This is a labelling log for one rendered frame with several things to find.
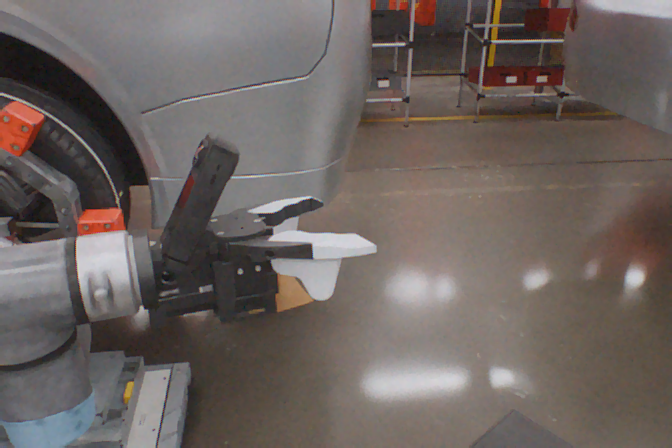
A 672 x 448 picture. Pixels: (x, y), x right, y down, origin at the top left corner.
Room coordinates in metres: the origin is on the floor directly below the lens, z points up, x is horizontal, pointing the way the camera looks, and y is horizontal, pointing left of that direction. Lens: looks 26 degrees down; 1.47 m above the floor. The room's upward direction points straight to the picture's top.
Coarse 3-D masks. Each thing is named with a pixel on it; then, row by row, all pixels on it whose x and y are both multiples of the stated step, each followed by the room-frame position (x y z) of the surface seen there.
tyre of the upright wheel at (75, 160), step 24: (0, 96) 1.31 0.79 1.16; (24, 96) 1.37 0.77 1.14; (48, 96) 1.45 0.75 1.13; (48, 120) 1.31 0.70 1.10; (72, 120) 1.41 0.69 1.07; (48, 144) 1.27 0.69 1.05; (72, 144) 1.30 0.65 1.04; (96, 144) 1.40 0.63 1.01; (72, 168) 1.27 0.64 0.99; (96, 168) 1.31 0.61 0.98; (120, 168) 1.46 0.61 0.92; (96, 192) 1.28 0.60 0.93; (120, 192) 1.40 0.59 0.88
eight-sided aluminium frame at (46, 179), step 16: (0, 160) 1.17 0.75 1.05; (16, 160) 1.18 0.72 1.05; (32, 160) 1.22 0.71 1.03; (32, 176) 1.18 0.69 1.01; (48, 176) 1.19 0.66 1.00; (64, 176) 1.24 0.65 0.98; (48, 192) 1.18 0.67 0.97; (64, 192) 1.19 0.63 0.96; (64, 208) 1.23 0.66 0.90; (80, 208) 1.24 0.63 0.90; (64, 224) 1.19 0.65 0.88
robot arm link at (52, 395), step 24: (72, 336) 0.39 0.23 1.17; (48, 360) 0.36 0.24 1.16; (72, 360) 0.38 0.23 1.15; (0, 384) 0.35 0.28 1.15; (24, 384) 0.35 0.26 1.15; (48, 384) 0.36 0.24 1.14; (72, 384) 0.37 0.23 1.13; (0, 408) 0.36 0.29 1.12; (24, 408) 0.35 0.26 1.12; (48, 408) 0.36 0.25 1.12; (72, 408) 0.37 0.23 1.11; (24, 432) 0.35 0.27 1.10; (48, 432) 0.35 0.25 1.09; (72, 432) 0.37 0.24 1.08
